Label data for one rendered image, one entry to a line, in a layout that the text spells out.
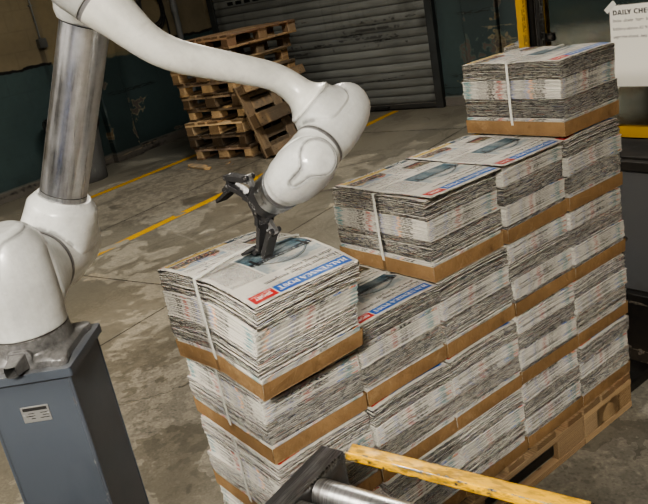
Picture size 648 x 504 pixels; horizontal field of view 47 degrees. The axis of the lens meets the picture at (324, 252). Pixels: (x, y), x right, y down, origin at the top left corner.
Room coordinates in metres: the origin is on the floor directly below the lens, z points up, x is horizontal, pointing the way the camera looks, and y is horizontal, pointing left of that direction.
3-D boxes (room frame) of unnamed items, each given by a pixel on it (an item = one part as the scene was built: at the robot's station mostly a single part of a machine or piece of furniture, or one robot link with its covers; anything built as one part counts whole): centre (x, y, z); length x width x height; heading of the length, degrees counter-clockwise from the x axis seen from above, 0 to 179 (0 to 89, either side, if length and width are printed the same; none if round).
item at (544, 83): (2.35, -0.76, 0.65); 0.39 x 0.30 x 1.29; 35
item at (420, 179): (1.99, -0.29, 1.06); 0.37 x 0.29 x 0.01; 36
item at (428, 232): (2.01, -0.27, 0.95); 0.38 x 0.29 x 0.23; 36
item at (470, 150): (2.16, -0.52, 1.06); 0.37 x 0.28 x 0.01; 36
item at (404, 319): (1.93, -0.17, 0.42); 1.17 x 0.39 x 0.83; 125
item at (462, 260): (2.00, -0.27, 0.86); 0.38 x 0.29 x 0.04; 36
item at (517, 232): (2.18, -0.52, 0.86); 0.38 x 0.29 x 0.04; 36
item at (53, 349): (1.41, 0.63, 1.03); 0.22 x 0.18 x 0.06; 176
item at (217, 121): (8.69, 0.57, 0.65); 1.33 x 0.94 x 1.30; 146
